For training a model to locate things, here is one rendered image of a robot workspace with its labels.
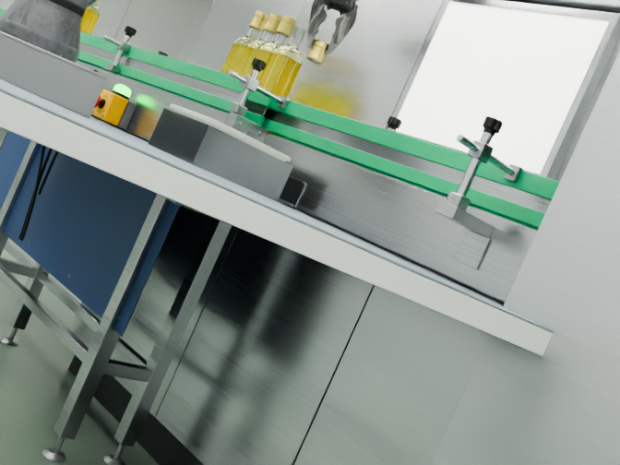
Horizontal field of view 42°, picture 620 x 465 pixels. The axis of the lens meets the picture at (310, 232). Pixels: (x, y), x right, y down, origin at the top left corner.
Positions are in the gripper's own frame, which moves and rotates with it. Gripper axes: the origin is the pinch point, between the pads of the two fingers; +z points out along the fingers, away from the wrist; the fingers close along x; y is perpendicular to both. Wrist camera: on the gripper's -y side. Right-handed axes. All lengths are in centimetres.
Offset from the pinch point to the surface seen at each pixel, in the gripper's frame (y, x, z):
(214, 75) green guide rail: -8.8, -20.8, 13.6
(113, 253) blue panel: -16, -29, 61
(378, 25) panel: -15.8, 9.2, -12.8
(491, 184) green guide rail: 38, 40, 18
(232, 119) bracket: 3.9, -10.8, 22.2
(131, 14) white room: -602, -247, -75
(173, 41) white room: -639, -209, -72
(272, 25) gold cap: -21.7, -15.1, -4.5
